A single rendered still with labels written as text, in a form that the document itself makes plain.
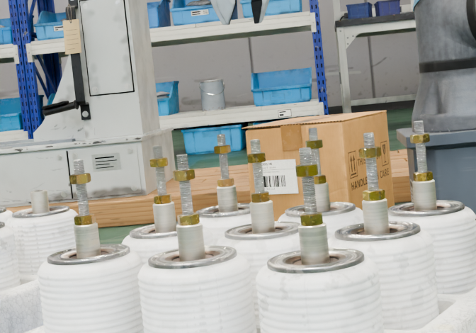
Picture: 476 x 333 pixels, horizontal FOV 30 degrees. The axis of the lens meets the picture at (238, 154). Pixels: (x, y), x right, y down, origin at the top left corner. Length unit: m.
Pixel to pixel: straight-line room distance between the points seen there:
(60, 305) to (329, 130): 1.17
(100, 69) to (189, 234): 2.15
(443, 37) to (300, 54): 7.82
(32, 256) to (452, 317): 0.59
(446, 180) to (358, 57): 7.84
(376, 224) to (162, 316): 0.20
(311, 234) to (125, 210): 2.09
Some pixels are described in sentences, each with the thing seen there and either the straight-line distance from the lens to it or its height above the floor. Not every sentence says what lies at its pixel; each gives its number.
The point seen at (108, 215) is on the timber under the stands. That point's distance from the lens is 2.77.
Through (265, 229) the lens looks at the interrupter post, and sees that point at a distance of 0.85.
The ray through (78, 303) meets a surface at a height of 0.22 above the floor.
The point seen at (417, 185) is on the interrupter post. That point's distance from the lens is 0.90.
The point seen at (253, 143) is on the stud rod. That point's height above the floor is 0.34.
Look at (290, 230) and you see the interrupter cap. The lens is 0.83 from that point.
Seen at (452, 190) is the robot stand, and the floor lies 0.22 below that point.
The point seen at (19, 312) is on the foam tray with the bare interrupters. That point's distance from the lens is 1.08.
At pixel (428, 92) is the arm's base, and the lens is 1.30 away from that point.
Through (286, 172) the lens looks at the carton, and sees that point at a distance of 1.94.
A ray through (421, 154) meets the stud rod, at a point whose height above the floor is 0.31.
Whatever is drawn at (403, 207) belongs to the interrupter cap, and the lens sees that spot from 0.92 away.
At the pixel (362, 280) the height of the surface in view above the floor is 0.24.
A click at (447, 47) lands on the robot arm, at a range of 1.29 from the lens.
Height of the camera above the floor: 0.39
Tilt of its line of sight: 4 degrees down
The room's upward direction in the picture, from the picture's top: 6 degrees counter-clockwise
